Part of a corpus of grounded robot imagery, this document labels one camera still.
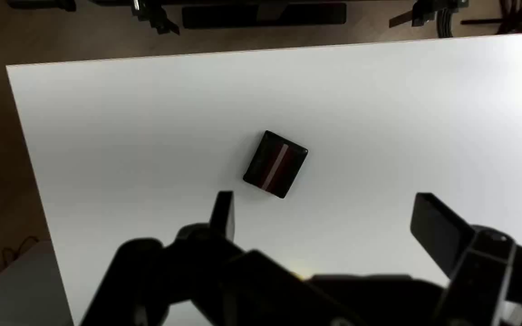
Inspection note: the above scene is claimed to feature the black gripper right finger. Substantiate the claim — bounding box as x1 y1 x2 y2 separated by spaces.
409 192 475 277

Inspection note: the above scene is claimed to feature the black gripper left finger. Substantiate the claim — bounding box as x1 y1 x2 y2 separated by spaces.
210 190 235 241

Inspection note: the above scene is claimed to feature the black wallet with red stripe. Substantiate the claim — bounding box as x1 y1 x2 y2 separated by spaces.
243 130 308 199

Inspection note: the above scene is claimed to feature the black tripod stand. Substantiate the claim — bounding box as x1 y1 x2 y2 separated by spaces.
130 0 179 34

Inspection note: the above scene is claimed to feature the black bar on floor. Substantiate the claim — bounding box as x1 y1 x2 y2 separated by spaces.
181 2 346 29

